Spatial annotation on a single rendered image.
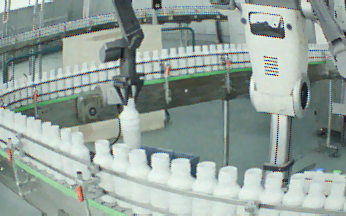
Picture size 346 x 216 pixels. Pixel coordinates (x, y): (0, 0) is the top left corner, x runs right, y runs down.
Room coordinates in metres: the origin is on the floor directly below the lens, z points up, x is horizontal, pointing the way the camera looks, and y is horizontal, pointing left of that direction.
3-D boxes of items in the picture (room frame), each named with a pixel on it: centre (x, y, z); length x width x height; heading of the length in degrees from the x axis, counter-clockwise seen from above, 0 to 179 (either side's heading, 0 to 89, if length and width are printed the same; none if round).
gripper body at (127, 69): (1.63, 0.14, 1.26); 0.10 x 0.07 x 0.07; 142
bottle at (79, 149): (1.20, 0.26, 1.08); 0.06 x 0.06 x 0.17
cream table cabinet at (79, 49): (5.54, 0.71, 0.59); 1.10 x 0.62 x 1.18; 122
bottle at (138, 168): (1.05, 0.08, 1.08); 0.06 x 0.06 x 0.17
